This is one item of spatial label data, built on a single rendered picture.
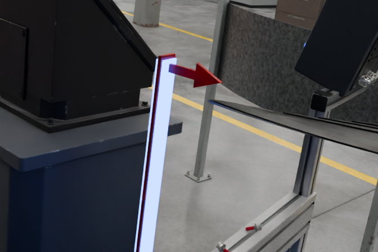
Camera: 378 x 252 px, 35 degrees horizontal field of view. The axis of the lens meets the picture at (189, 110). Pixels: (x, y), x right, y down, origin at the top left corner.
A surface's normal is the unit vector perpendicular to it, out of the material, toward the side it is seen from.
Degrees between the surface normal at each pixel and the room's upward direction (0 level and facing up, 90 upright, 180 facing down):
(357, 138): 5
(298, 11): 90
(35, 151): 0
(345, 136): 4
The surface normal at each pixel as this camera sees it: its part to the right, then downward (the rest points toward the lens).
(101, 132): 0.13, -0.94
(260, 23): -0.86, 0.05
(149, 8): 0.70, 0.31
